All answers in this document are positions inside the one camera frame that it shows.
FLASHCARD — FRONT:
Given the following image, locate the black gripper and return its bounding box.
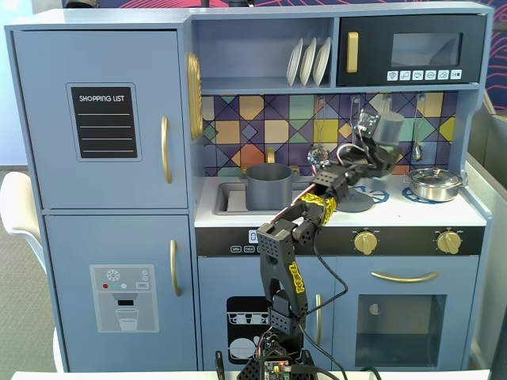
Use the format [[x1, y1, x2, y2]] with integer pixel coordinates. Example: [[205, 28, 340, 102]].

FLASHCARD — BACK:
[[339, 144, 401, 179]]

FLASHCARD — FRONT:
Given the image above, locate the grey cup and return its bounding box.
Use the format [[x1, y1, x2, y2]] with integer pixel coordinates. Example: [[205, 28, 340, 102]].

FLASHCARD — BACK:
[[373, 110, 406, 150]]

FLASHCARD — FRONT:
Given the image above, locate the metal toy spoon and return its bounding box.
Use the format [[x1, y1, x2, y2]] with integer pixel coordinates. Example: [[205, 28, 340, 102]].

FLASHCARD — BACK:
[[410, 93, 425, 162]]

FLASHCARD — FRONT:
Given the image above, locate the steel pot with lid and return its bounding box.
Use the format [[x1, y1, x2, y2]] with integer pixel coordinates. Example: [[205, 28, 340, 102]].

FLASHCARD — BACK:
[[403, 167, 464, 203]]

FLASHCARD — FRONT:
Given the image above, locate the gray pot lid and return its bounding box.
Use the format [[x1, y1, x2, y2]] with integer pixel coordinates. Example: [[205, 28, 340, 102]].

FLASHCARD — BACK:
[[336, 188, 375, 214]]

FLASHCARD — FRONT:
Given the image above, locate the gold stove knob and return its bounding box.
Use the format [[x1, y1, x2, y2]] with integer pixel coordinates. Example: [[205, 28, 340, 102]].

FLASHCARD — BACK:
[[353, 230, 379, 256], [436, 230, 462, 255]]

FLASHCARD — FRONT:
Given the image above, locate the black toy microwave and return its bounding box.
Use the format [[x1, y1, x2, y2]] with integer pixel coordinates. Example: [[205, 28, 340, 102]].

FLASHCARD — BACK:
[[336, 14, 487, 87]]

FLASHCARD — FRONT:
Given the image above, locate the white toy plate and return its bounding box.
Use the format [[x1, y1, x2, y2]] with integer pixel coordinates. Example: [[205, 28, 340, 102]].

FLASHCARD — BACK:
[[312, 36, 332, 86], [286, 37, 304, 88], [299, 37, 318, 87]]

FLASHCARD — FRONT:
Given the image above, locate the gray plastic pot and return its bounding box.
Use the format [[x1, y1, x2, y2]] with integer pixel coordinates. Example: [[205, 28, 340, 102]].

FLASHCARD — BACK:
[[238, 162, 301, 211]]

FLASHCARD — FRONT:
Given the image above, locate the gray toy sink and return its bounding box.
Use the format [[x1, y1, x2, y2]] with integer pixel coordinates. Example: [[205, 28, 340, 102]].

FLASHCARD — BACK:
[[215, 180, 318, 216]]

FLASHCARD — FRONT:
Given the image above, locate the blue toy oven door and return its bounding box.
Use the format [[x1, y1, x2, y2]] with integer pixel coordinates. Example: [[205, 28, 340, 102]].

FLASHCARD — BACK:
[[336, 256, 480, 371]]

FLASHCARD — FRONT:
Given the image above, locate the blue toy dishwasher door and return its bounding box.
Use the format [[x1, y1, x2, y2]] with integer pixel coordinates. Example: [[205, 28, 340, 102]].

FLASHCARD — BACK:
[[197, 256, 337, 371]]

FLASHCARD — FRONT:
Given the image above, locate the gold toy phone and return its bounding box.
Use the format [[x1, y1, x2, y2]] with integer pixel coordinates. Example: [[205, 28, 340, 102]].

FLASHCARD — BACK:
[[185, 51, 204, 141]]

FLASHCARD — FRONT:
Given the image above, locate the motor controller board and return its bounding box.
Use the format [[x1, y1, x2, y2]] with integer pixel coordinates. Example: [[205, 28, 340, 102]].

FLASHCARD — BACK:
[[261, 358, 292, 375]]

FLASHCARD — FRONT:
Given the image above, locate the black shopping list board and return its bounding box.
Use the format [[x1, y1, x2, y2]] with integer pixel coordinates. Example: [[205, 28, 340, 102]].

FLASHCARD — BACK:
[[66, 82, 143, 162]]

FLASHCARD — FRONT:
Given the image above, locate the gray ice dispenser panel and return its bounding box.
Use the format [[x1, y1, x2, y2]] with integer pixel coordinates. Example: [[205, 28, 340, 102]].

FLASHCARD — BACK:
[[89, 264, 160, 333]]

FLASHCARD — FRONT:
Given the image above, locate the blue wooden toy kitchen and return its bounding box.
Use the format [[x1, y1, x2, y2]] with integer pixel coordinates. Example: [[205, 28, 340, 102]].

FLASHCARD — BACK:
[[3, 2, 496, 373]]

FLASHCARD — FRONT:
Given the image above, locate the blue toy freezer door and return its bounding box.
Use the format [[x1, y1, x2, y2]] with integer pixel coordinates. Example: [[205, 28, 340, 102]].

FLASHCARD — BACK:
[[43, 215, 198, 372]]

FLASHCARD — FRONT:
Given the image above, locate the blue toy fridge door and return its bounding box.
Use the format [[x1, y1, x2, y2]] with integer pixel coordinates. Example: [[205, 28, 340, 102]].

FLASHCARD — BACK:
[[13, 30, 189, 210]]

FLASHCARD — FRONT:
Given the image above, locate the white plastic chair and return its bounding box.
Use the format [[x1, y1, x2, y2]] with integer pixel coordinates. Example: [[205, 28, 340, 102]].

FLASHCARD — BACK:
[[0, 170, 44, 278]]

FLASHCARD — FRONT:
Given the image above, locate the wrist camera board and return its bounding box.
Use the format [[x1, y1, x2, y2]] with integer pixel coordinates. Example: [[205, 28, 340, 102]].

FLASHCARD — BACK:
[[354, 108, 382, 139]]

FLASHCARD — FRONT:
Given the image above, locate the gold microwave handle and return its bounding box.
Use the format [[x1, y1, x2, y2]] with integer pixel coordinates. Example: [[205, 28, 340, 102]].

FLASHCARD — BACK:
[[346, 31, 360, 74]]

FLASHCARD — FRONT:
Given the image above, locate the gold oven door handle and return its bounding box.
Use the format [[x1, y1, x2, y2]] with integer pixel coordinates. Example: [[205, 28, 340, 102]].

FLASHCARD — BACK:
[[371, 270, 440, 283]]

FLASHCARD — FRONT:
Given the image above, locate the black camera cable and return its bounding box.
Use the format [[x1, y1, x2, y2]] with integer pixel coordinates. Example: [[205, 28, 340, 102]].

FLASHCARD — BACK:
[[304, 237, 350, 380]]

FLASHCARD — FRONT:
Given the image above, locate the gold dishwasher door handle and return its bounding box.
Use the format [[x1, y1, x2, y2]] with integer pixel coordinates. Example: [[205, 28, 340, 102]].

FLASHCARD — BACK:
[[314, 293, 323, 346]]

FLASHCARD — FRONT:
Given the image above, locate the gold fridge door handle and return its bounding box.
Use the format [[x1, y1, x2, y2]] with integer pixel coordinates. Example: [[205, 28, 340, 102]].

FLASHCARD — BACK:
[[160, 116, 173, 184]]

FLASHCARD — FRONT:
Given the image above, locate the gold freezer door handle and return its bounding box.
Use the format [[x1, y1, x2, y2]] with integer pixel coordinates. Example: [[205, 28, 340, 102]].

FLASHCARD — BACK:
[[170, 238, 183, 298]]

